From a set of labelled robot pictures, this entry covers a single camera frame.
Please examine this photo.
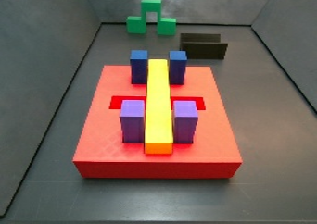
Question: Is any green arch-shaped block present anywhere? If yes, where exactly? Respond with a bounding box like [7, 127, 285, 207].
[126, 0, 177, 35]

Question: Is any red base board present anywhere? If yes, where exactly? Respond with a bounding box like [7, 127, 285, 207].
[74, 66, 242, 179]

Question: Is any purple block left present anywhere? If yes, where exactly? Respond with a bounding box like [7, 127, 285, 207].
[120, 100, 145, 143]

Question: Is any purple block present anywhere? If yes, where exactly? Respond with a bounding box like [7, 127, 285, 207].
[120, 100, 145, 143]
[174, 101, 198, 143]

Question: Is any purple block right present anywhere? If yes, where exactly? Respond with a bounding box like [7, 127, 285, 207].
[174, 101, 198, 143]

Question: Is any yellow long bar block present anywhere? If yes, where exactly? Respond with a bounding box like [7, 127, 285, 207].
[145, 59, 174, 155]

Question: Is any blue block right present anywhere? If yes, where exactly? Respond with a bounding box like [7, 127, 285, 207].
[169, 51, 187, 85]

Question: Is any blue block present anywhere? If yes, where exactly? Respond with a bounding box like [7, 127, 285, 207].
[130, 50, 149, 84]
[169, 51, 187, 85]

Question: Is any blue block left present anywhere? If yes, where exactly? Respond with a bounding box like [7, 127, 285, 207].
[130, 50, 149, 84]

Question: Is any black angle bracket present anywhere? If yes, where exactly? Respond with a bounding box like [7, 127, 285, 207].
[179, 33, 227, 60]

